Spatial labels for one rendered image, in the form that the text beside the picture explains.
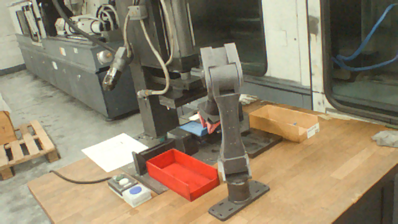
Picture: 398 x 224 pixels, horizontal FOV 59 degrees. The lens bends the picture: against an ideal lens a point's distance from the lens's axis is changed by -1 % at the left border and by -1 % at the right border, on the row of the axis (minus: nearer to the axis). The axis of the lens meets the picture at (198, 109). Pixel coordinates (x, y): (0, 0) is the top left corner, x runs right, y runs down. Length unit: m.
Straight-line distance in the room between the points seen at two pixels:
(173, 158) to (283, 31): 0.84
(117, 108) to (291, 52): 3.10
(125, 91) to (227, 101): 3.68
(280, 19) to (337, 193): 0.96
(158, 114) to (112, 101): 2.98
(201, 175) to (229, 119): 0.34
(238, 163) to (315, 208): 0.24
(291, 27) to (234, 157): 0.90
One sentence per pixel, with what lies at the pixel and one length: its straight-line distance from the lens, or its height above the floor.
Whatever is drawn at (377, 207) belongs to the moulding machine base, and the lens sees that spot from 1.79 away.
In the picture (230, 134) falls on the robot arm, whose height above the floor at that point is 1.13.
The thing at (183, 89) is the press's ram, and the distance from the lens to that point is 1.32.
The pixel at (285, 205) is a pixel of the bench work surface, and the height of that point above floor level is 0.90.
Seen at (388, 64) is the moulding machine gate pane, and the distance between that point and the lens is 1.48.
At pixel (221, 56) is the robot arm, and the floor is 1.32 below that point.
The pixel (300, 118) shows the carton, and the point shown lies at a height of 0.94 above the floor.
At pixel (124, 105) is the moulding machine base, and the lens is 4.58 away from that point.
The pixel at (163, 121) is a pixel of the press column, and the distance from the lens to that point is 1.58.
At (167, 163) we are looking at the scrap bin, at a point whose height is 0.91.
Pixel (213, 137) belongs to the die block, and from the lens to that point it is 1.43.
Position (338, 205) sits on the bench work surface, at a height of 0.90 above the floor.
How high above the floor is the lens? 1.53
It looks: 20 degrees down
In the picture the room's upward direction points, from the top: 10 degrees counter-clockwise
